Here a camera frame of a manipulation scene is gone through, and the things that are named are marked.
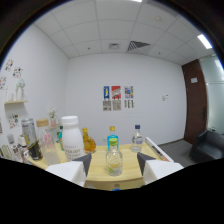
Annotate clear bottle green cap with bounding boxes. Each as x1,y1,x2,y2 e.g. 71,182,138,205
105,137,124,177

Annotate ceiling air vent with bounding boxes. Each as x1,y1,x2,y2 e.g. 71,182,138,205
127,40,152,53

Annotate large white bottle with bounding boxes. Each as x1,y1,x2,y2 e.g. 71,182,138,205
60,115,86,163

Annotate small teal bottle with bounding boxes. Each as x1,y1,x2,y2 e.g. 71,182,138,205
57,125,65,152

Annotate amber liquid bottle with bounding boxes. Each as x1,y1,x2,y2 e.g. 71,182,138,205
81,127,97,155

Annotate clear bottle blue cap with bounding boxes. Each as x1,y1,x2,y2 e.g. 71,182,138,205
130,124,144,154

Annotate wooden wall shelf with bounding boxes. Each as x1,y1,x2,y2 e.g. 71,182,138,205
3,99,29,107

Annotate black armchair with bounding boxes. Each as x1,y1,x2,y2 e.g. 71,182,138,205
189,129,224,164

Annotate white figurine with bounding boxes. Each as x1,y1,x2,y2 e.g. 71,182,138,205
14,78,27,102

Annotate glass jar cork lid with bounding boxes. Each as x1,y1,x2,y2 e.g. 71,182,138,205
35,118,61,167

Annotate red wall poster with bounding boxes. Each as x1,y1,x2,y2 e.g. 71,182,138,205
111,85,122,101

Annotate grey patterned wall print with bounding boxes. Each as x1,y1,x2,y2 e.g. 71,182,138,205
112,99,122,111
102,100,112,112

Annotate blue bottle yellow cap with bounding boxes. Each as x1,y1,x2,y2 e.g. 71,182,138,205
106,125,120,151

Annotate blue wall poster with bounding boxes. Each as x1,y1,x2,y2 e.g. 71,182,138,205
103,85,111,101

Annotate white flowers in vase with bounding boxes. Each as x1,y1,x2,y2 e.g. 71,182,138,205
48,107,58,127

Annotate two-tier wooden shelf rack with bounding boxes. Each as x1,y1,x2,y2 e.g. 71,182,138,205
26,136,174,192

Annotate brown door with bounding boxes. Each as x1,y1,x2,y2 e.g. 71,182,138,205
181,59,208,145

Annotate grey striped wall print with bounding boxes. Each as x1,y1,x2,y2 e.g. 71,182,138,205
124,99,135,109

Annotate large black yellow can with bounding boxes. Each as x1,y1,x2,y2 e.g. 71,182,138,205
20,117,44,162

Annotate ceiling light panel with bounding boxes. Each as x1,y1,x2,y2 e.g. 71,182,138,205
197,33,213,50

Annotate multicolour wall poster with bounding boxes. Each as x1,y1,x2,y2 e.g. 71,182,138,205
124,85,135,100

